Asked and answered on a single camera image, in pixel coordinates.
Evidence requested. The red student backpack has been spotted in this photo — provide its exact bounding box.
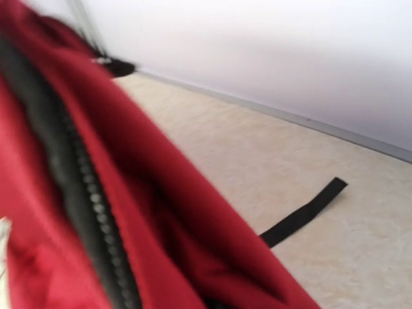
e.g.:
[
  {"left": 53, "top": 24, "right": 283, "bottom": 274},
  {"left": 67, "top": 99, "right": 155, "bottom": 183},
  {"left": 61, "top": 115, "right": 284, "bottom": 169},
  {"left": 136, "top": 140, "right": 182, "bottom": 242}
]
[{"left": 1, "top": 1, "right": 346, "bottom": 308}]

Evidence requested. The left aluminium frame post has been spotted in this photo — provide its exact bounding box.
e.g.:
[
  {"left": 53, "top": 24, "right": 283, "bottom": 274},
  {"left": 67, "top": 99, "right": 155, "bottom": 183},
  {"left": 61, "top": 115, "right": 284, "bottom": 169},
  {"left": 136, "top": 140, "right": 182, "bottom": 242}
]
[{"left": 68, "top": 0, "right": 108, "bottom": 58}]

